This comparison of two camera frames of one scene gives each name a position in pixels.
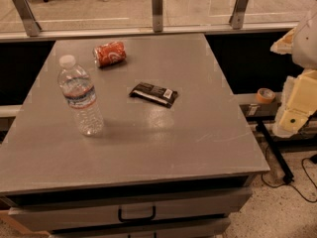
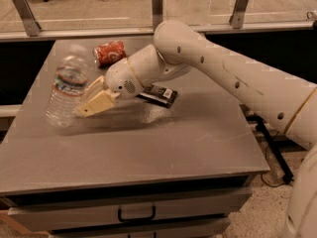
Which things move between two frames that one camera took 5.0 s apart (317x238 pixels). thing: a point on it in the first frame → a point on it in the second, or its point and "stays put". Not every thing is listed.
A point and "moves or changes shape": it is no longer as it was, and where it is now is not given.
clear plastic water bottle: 80,93 moves or changes shape
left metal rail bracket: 26,13 stays put
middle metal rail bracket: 158,9 stays put
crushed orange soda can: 109,54 stays put
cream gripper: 307,44 → 121,78
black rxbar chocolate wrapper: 155,93 stays put
